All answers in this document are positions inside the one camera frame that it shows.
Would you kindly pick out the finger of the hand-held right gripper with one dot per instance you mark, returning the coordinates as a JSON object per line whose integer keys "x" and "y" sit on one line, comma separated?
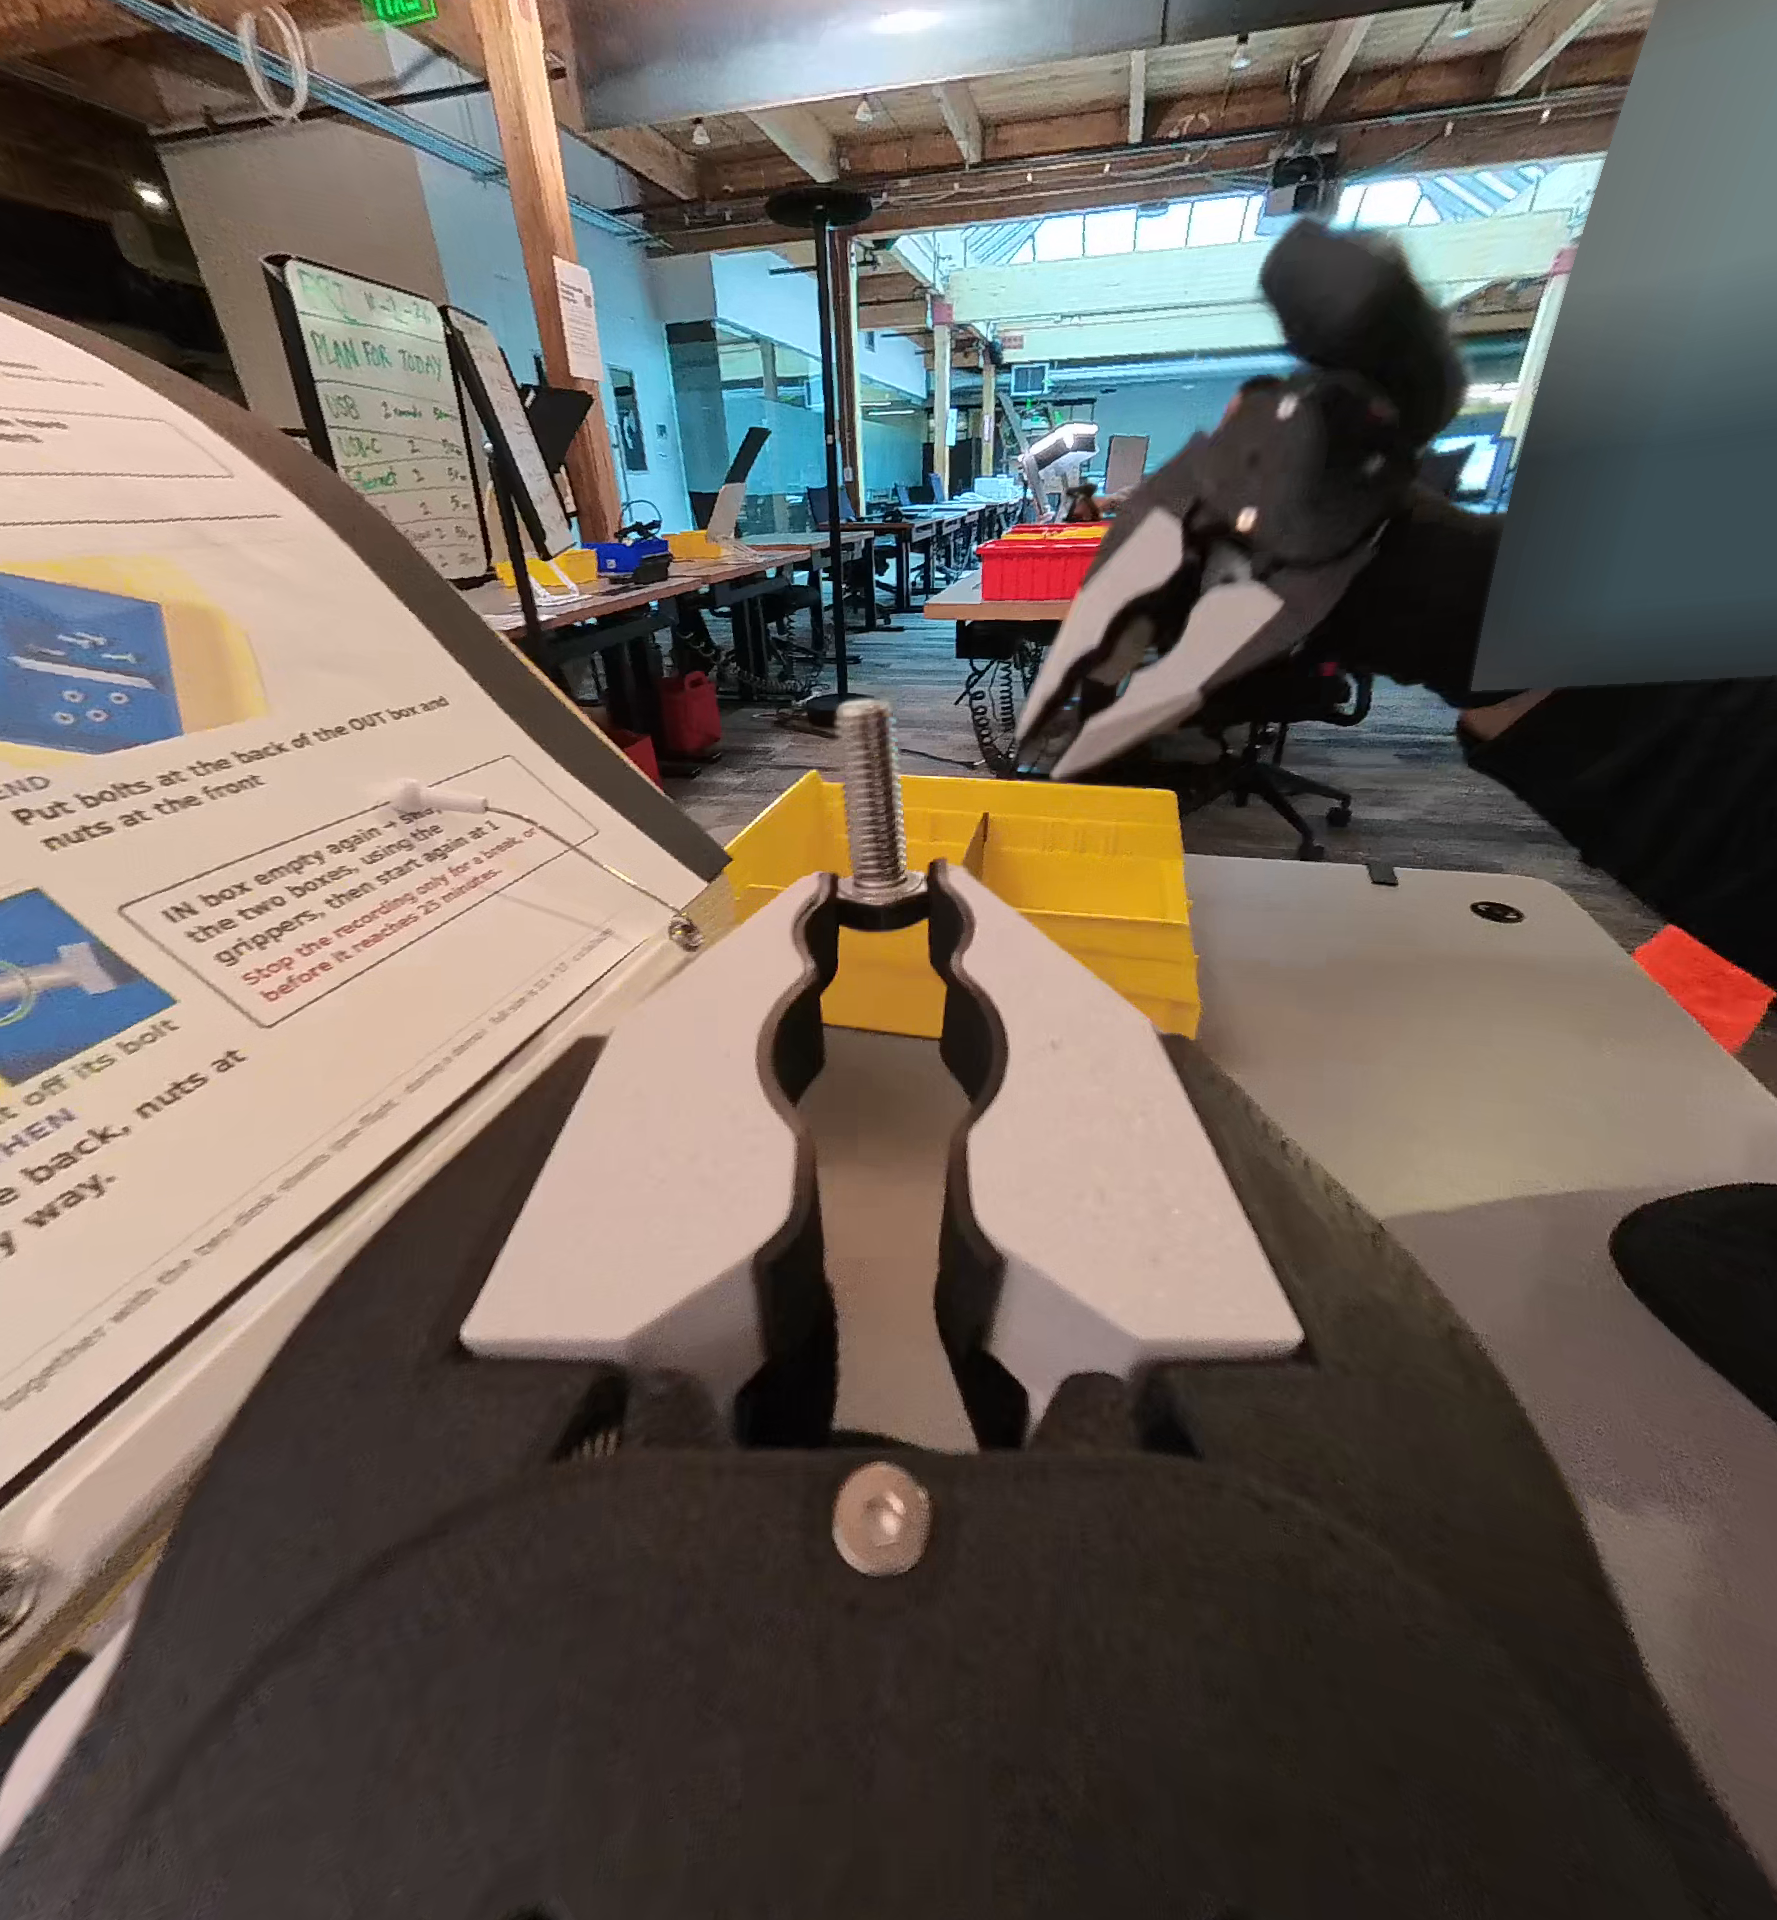
{"x": 1122, "y": 601}
{"x": 1219, "y": 645}

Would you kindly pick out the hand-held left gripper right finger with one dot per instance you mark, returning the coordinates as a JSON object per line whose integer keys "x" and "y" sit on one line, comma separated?
{"x": 1114, "y": 1170}

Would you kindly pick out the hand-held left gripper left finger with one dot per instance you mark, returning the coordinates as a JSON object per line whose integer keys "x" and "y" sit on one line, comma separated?
{"x": 648, "y": 1170}

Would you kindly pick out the yellow plastic bin with divider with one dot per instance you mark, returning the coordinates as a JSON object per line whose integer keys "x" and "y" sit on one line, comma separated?
{"x": 1084, "y": 884}

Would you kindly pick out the silver hex bolt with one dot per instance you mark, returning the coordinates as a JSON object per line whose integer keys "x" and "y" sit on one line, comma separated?
{"x": 873, "y": 795}

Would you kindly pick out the red plastic bin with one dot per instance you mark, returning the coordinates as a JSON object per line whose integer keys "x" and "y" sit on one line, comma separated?
{"x": 1040, "y": 570}

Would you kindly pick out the black office chair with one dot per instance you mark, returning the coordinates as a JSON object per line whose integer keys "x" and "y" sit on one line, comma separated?
{"x": 1278, "y": 728}

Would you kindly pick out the wooden desk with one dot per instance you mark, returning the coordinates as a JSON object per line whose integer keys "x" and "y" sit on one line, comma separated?
{"x": 978, "y": 602}

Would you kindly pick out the grey flat panel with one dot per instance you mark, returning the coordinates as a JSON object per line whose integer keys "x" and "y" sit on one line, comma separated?
{"x": 1697, "y": 374}

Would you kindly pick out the long office desk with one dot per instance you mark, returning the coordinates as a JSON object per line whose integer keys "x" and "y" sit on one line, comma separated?
{"x": 709, "y": 578}

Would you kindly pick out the red canister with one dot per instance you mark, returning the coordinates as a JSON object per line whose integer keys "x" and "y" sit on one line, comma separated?
{"x": 691, "y": 723}

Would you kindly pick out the small blue bin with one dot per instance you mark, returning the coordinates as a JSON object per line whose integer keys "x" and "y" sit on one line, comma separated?
{"x": 631, "y": 558}

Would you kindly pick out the small yellow bin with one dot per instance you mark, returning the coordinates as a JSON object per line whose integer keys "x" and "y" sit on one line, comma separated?
{"x": 542, "y": 572}

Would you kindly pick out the orange tape strip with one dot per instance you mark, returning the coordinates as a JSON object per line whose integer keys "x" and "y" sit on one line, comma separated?
{"x": 1705, "y": 983}

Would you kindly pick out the printed instruction sheet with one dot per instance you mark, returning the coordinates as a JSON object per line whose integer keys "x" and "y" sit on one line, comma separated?
{"x": 229, "y": 750}

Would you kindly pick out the narrow whiteboard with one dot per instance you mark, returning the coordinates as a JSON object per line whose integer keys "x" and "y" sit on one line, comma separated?
{"x": 506, "y": 429}

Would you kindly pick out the black rounded pad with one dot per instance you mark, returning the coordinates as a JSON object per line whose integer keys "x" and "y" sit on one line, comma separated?
{"x": 1744, "y": 1304}

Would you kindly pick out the whiteboard with green writing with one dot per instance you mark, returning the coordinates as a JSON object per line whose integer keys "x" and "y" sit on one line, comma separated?
{"x": 378, "y": 405}

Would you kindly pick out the wooden post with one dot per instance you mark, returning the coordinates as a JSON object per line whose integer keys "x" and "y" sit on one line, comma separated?
{"x": 542, "y": 225}

